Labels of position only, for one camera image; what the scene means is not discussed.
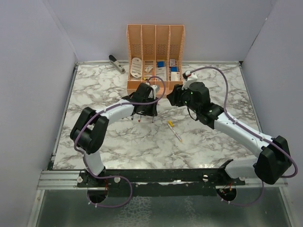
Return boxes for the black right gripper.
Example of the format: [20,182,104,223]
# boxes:
[167,82,199,114]

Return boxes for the yellow pen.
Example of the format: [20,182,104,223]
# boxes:
[168,123,182,142]

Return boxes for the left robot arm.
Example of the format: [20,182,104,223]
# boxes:
[70,83,160,187]

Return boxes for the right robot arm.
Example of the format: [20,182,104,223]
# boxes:
[167,82,291,185]

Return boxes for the white red card box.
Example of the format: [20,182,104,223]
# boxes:
[170,71,180,81]

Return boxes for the blue eraser box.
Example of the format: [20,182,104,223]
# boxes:
[157,61,165,68]
[170,67,179,72]

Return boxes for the white paper packet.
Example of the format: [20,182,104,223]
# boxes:
[156,67,167,81]

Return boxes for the white red staples box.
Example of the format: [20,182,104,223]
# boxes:
[169,59,178,67]

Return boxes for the white oval label card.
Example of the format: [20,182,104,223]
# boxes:
[130,57,143,79]

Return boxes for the peach plastic desk organizer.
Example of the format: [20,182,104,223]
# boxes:
[126,24,185,96]

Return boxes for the black grey stapler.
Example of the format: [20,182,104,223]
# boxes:
[109,55,125,74]

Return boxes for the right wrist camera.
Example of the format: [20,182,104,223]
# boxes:
[182,71,197,90]

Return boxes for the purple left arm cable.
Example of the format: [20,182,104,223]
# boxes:
[73,76,166,209]

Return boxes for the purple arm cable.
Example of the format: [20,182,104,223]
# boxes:
[189,67,299,206]
[73,76,166,209]

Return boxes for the black mounting rail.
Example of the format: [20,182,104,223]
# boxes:
[77,161,245,197]

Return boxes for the aluminium frame rail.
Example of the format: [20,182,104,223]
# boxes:
[38,170,288,190]

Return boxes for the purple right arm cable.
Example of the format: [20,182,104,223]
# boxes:
[189,67,299,206]

